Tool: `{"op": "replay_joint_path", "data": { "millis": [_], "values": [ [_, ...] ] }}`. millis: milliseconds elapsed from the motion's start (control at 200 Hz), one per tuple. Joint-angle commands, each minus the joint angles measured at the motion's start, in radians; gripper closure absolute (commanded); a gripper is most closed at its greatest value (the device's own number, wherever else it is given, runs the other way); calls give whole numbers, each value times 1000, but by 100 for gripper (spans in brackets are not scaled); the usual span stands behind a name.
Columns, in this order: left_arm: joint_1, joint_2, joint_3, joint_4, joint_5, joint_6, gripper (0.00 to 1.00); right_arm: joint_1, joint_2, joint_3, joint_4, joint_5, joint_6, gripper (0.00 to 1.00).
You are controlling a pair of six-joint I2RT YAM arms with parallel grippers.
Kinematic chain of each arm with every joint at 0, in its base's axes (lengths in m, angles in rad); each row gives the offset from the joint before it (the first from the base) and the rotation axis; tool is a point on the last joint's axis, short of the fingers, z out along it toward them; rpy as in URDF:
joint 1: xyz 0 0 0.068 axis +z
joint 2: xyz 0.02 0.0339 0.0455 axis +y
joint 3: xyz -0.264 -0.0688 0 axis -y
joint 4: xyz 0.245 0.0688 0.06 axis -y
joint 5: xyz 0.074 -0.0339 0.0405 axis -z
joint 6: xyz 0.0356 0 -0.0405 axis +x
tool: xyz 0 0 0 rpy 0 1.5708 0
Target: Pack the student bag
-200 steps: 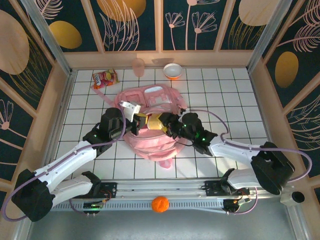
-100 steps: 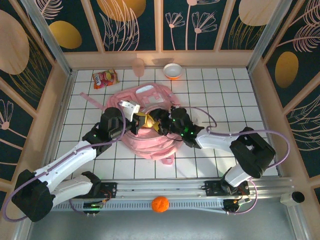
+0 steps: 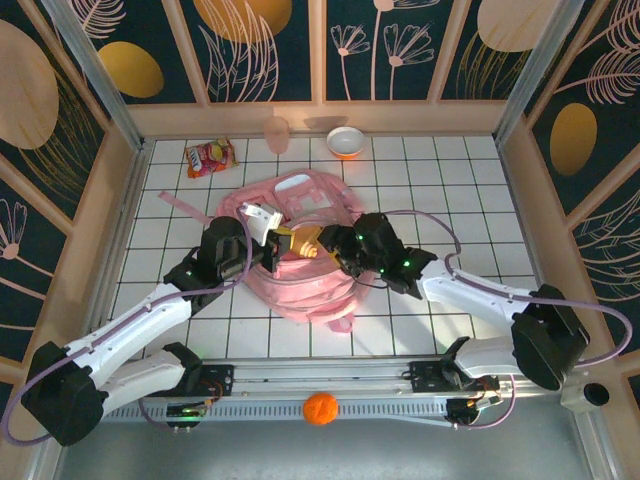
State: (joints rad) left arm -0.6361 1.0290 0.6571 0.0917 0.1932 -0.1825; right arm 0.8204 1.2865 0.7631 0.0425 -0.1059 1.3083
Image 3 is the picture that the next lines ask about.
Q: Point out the yellow glue bottle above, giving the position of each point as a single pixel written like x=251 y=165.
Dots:
x=306 y=240

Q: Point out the pink backpack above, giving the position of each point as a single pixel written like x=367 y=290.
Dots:
x=310 y=295

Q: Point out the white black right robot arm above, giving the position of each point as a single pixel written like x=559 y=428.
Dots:
x=470 y=297

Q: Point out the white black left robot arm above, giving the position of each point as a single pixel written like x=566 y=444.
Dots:
x=135 y=320

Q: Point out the red snack packet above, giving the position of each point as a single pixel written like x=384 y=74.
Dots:
x=211 y=159

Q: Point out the white orange bowl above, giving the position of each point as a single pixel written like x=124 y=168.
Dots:
x=345 y=141

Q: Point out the pink plastic cup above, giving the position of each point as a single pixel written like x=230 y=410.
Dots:
x=277 y=135

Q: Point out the orange ball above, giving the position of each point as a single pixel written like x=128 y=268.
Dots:
x=320 y=409

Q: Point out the black electronics board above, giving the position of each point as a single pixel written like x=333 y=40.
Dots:
x=186 y=414
x=470 y=410

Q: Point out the white block black knob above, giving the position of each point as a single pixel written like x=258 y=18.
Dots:
x=595 y=395

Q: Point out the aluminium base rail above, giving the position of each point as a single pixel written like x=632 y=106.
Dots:
x=325 y=375

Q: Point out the aluminium side rail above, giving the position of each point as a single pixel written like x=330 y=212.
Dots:
x=515 y=175

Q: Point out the aluminium corner post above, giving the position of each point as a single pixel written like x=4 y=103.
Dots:
x=537 y=65
x=91 y=65

